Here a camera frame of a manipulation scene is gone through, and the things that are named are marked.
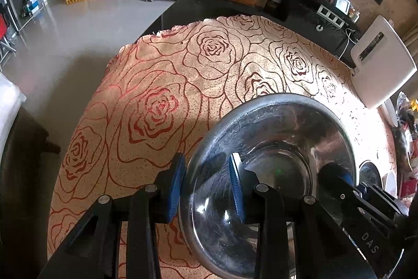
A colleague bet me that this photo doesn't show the large stainless steel bowl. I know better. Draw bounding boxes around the large stainless steel bowl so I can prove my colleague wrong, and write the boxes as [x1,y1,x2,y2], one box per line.
[178,93,360,278]

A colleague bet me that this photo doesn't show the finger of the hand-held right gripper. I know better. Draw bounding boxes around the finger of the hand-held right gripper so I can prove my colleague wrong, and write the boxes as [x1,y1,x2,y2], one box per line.
[358,182,409,218]
[318,162,360,201]

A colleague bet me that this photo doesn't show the white power strip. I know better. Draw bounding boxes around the white power strip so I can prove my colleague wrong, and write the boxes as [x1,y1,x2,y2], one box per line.
[318,4,347,26]

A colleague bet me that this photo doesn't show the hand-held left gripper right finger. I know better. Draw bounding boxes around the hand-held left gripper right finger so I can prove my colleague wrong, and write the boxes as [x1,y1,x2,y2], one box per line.
[229,153,376,279]

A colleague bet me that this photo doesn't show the white round plate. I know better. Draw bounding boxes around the white round plate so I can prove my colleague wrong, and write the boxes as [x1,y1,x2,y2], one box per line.
[380,101,399,127]

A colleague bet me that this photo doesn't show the white bowl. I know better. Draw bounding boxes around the white bowl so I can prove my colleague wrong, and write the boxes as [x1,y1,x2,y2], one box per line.
[383,172,397,198]

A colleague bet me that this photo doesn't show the rose patterned tablecloth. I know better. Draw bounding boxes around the rose patterned tablecloth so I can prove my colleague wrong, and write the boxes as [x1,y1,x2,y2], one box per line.
[47,15,397,279]

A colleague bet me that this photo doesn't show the red packet box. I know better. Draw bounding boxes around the red packet box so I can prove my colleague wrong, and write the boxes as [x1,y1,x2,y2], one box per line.
[400,178,417,204]

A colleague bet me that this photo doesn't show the blue patterned bowl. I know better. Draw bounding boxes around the blue patterned bowl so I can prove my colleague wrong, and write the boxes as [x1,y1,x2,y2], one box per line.
[358,161,383,195]

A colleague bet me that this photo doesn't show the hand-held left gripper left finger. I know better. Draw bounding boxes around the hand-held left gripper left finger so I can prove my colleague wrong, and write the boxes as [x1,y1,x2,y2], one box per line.
[37,153,187,279]

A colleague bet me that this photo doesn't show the white cushion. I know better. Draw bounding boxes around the white cushion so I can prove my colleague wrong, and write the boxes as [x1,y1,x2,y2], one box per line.
[0,73,27,162]

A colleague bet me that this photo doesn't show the white electric kettle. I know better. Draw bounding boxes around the white electric kettle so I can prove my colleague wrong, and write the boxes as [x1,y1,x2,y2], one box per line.
[350,15,417,109]

